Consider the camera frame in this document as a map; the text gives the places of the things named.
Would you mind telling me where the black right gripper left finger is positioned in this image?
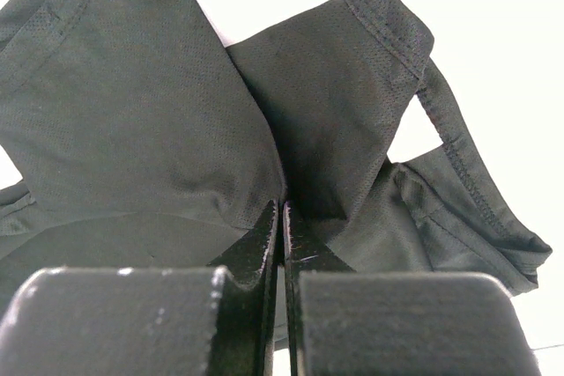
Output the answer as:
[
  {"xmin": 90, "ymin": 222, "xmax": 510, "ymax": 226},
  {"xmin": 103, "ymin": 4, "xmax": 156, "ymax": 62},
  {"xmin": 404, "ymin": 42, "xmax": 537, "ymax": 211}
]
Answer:
[{"xmin": 1, "ymin": 202, "xmax": 278, "ymax": 375}]

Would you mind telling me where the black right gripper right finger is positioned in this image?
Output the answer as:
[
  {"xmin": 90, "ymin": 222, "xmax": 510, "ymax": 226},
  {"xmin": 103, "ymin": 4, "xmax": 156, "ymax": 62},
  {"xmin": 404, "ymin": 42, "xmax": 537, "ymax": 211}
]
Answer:
[{"xmin": 281, "ymin": 204, "xmax": 539, "ymax": 375}]

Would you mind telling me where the black t-shirt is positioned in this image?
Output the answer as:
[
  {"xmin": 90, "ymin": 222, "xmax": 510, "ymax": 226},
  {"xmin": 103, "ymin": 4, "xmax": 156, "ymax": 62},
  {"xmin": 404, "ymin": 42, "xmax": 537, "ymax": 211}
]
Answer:
[{"xmin": 1, "ymin": 0, "xmax": 552, "ymax": 307}]

